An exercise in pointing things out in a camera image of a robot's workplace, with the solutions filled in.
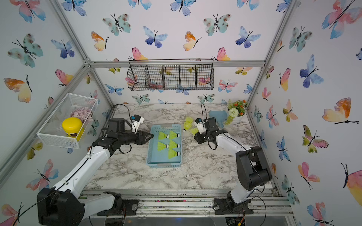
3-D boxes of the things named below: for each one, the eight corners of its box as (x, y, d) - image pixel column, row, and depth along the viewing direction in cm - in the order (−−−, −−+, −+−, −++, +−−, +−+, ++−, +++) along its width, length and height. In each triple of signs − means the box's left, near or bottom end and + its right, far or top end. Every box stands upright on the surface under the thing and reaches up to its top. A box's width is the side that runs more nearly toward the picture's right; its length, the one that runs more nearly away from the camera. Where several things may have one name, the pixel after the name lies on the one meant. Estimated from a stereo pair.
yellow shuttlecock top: (181, 131, 107) (180, 128, 104) (186, 119, 115) (186, 115, 112) (188, 133, 106) (188, 130, 103) (193, 120, 113) (193, 117, 110)
